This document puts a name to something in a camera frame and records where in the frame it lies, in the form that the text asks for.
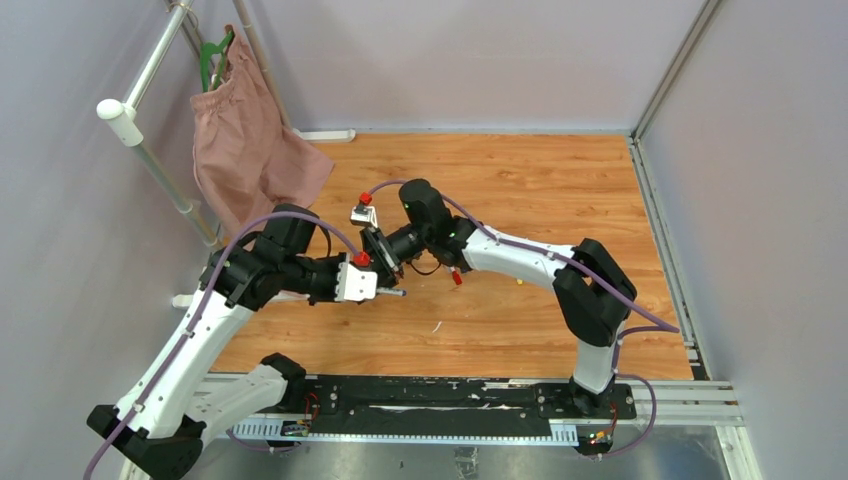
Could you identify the white pen brown cap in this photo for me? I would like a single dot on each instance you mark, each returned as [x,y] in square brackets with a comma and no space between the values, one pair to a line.
[391,291]

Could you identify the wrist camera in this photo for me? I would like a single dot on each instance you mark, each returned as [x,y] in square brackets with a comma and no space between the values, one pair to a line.
[364,214]
[354,284]

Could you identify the pink cloth shorts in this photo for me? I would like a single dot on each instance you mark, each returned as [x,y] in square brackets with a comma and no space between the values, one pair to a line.
[246,161]

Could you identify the green clothes hanger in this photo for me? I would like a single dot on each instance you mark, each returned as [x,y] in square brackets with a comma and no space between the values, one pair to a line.
[213,61]

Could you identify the grey aluminium frame rail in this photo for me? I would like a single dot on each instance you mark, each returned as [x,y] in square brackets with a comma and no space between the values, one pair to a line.
[720,410]

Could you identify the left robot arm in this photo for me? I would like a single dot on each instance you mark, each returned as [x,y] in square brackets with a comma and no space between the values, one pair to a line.
[158,425]

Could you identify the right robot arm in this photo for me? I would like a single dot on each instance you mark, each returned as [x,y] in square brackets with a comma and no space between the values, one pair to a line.
[593,293]

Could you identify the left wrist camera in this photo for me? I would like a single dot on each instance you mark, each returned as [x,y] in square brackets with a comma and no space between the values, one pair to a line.
[354,284]

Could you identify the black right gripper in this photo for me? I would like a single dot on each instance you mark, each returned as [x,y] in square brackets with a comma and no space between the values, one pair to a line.
[382,258]

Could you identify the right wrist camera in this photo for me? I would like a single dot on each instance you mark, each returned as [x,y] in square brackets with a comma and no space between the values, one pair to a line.
[364,214]

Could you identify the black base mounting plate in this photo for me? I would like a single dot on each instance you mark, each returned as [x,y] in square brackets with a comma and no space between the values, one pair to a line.
[450,408]

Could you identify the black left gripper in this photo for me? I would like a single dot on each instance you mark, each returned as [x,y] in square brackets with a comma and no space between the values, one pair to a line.
[330,295]

